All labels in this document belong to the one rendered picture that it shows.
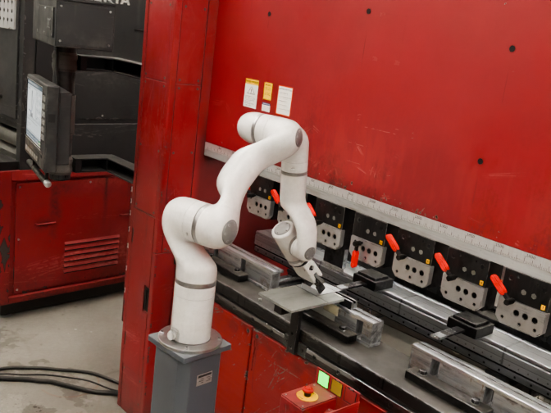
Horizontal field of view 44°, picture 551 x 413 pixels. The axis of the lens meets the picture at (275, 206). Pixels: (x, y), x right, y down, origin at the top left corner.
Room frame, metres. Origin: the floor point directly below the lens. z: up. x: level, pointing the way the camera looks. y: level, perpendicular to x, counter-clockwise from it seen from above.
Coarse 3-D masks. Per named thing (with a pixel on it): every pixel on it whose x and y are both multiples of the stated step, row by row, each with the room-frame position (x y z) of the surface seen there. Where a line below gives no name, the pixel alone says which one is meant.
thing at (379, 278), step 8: (360, 272) 2.60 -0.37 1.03; (368, 272) 2.60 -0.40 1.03; (376, 272) 2.62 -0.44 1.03; (360, 280) 2.58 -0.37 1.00; (368, 280) 2.55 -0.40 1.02; (376, 280) 2.55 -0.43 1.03; (384, 280) 2.56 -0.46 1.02; (392, 280) 2.59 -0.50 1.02; (344, 288) 2.47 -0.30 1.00; (368, 288) 2.55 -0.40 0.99; (376, 288) 2.53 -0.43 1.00; (384, 288) 2.56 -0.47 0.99
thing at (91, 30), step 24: (48, 0) 2.91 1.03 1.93; (72, 0) 2.80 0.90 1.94; (48, 24) 2.86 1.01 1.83; (72, 24) 2.81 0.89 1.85; (96, 24) 2.85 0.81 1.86; (72, 48) 3.20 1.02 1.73; (96, 48) 2.86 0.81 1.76; (72, 72) 3.21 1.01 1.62; (72, 96) 3.20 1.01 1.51; (72, 120) 3.21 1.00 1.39
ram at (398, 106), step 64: (256, 0) 2.87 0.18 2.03; (320, 0) 2.59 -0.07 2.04; (384, 0) 2.36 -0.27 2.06; (448, 0) 2.18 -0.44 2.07; (512, 0) 2.01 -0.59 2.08; (256, 64) 2.83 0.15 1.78; (320, 64) 2.56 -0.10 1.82; (384, 64) 2.33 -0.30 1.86; (448, 64) 2.15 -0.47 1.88; (512, 64) 1.99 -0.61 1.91; (320, 128) 2.52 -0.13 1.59; (384, 128) 2.30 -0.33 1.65; (448, 128) 2.11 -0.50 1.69; (512, 128) 1.95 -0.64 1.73; (320, 192) 2.49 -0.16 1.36; (384, 192) 2.27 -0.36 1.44; (448, 192) 2.08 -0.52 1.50; (512, 192) 1.92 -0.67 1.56
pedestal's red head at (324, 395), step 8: (320, 368) 2.12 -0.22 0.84; (312, 384) 2.11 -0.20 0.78; (344, 384) 2.03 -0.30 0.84; (288, 392) 2.04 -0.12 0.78; (296, 392) 2.05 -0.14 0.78; (320, 392) 2.07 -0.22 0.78; (328, 392) 2.07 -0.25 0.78; (280, 400) 2.02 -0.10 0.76; (288, 400) 2.00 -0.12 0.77; (296, 400) 1.99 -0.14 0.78; (320, 400) 2.01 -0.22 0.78; (328, 400) 2.03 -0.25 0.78; (336, 400) 2.05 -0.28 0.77; (280, 408) 2.02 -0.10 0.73; (288, 408) 1.99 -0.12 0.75; (296, 408) 1.96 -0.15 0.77; (304, 408) 1.95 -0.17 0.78; (312, 408) 1.98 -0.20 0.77; (320, 408) 2.00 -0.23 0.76; (328, 408) 2.02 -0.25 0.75; (344, 408) 1.94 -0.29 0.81; (352, 408) 1.96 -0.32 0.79
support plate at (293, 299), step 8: (280, 288) 2.39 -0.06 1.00; (288, 288) 2.40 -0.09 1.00; (296, 288) 2.41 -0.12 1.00; (264, 296) 2.31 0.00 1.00; (272, 296) 2.31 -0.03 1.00; (280, 296) 2.32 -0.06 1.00; (288, 296) 2.33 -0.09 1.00; (296, 296) 2.34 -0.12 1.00; (304, 296) 2.35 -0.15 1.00; (312, 296) 2.36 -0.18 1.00; (320, 296) 2.37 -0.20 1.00; (328, 296) 2.38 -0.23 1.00; (336, 296) 2.39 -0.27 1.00; (280, 304) 2.24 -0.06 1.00; (288, 304) 2.25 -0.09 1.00; (296, 304) 2.26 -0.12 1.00; (304, 304) 2.27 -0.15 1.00; (312, 304) 2.28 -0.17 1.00; (320, 304) 2.29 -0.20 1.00; (328, 304) 2.32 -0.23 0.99
